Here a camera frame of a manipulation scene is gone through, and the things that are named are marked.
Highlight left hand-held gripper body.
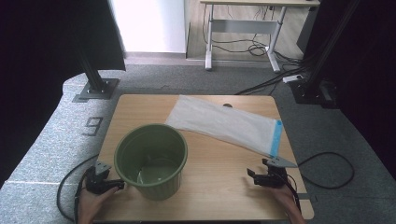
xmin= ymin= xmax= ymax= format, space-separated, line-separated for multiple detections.
xmin=84 ymin=161 xmax=112 ymax=195

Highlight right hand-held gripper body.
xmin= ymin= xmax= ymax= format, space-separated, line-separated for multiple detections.
xmin=253 ymin=157 xmax=298 ymax=189

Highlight green plastic bin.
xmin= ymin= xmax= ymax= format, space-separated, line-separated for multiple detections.
xmin=113 ymin=123 xmax=189 ymax=202

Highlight translucent white plastic bag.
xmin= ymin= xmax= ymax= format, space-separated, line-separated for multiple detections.
xmin=164 ymin=94 xmax=284 ymax=159

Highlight person's right hand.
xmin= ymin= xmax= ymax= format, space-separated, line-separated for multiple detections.
xmin=270 ymin=183 xmax=300 ymax=216

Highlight person's left hand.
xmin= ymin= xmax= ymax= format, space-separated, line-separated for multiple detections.
xmin=78 ymin=187 xmax=120 ymax=224

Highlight grey tape number mark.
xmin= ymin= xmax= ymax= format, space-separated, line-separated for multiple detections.
xmin=82 ymin=117 xmax=104 ymax=137

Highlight black metal stand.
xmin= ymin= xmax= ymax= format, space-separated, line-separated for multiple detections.
xmin=73 ymin=49 xmax=120 ymax=104
xmin=289 ymin=0 xmax=362 ymax=109

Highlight white power strip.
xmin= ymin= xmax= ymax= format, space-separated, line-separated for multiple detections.
xmin=282 ymin=74 xmax=304 ymax=84

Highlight black curtain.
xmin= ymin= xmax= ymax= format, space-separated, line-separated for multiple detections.
xmin=303 ymin=0 xmax=396 ymax=181
xmin=0 ymin=0 xmax=126 ymax=188

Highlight white-legged desk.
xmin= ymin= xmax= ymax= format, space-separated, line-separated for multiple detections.
xmin=199 ymin=0 xmax=321 ymax=73

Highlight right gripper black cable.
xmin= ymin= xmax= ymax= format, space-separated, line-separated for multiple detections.
xmin=279 ymin=172 xmax=303 ymax=214

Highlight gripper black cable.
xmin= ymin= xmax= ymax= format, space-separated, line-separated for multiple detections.
xmin=279 ymin=172 xmax=303 ymax=214
xmin=56 ymin=153 xmax=101 ymax=224

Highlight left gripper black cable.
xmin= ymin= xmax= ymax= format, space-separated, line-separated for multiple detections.
xmin=56 ymin=153 xmax=101 ymax=224

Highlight thick black floor cable bundle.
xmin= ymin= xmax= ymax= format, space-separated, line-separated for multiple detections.
xmin=234 ymin=63 xmax=312 ymax=96

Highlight looped black floor cable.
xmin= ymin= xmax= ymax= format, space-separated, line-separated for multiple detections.
xmin=298 ymin=151 xmax=356 ymax=190

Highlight thin black cables under desk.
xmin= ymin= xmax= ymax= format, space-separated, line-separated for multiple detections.
xmin=203 ymin=4 xmax=300 ymax=63

